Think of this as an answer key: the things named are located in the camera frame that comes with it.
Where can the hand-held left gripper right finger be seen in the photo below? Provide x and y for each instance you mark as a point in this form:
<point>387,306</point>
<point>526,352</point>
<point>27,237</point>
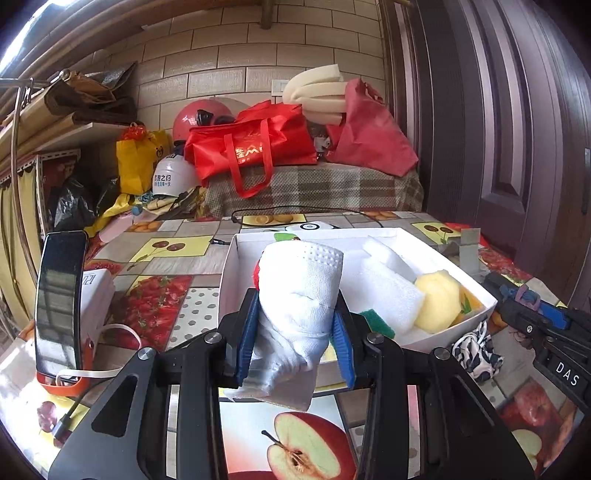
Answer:
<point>344,346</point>

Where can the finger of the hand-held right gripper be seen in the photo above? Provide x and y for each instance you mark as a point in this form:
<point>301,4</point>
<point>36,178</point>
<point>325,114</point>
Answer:
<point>512,314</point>
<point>540,311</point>

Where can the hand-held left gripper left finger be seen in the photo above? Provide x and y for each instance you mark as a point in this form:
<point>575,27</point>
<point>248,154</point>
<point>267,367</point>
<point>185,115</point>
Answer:
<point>247,332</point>

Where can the white cotton cloth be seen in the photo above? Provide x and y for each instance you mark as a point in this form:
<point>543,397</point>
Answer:
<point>295,295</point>

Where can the white cardboard box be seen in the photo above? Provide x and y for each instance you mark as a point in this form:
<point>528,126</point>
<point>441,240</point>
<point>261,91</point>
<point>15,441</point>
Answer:
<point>244,265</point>

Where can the large white foam sheet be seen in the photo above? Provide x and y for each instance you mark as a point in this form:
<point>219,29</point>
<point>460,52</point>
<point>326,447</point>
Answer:
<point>388,290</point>

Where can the black and white patterned cloth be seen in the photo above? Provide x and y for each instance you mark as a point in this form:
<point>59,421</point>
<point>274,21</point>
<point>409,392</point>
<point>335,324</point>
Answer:
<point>475,350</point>

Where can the pale yellow sponge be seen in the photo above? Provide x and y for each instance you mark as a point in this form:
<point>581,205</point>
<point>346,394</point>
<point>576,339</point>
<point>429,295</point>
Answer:
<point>436,300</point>

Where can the fruit print tablecloth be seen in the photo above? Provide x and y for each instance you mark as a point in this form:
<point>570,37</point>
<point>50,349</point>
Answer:
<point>157,295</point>

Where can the small white foam piece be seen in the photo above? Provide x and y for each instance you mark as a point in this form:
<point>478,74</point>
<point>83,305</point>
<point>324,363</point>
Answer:
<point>385,251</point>

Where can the white portable router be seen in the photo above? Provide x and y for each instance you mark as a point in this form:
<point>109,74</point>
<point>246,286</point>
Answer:
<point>309,226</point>

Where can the plaid blanket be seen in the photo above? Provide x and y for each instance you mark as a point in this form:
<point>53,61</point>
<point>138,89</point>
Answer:
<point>332,189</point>

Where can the white helmet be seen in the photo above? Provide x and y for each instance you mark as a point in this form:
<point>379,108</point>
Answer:
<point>173,177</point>

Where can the brown panelled door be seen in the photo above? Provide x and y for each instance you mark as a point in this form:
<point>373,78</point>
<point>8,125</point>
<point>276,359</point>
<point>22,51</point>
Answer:
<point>508,138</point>

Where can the yellow cloth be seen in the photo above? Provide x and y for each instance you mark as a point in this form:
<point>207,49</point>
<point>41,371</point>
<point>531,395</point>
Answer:
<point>111,214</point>

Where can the black smartphone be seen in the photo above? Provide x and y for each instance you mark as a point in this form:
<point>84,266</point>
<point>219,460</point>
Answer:
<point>60,295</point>

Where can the orange phone stand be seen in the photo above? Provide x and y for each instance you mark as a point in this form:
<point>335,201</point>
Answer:
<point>64,390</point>

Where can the red tote bag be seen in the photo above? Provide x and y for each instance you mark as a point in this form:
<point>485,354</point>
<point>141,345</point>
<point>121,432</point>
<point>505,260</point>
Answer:
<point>258,138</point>

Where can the yellow bag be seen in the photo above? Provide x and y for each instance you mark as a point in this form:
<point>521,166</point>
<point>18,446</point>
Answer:
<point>134,161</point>

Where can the black plastic bag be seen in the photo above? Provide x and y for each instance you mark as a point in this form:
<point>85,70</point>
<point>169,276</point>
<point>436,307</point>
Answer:
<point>74,207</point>

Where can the red plastic bag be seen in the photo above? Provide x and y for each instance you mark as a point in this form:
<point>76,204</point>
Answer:
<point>374,134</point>

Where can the pink helmet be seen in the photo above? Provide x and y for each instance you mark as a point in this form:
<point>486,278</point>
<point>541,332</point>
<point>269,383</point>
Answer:
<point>189,122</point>

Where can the folded cream foam padding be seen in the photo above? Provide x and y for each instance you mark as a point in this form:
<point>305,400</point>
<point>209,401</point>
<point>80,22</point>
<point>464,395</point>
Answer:
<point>314,92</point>

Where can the brown leather bag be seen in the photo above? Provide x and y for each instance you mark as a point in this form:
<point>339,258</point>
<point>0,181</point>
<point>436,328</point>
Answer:
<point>83,97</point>

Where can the wall socket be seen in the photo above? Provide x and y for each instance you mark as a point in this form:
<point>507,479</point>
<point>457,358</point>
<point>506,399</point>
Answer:
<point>279,86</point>

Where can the wooden wall shelf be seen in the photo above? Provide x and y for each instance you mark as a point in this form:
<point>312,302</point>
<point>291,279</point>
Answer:
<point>83,131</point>

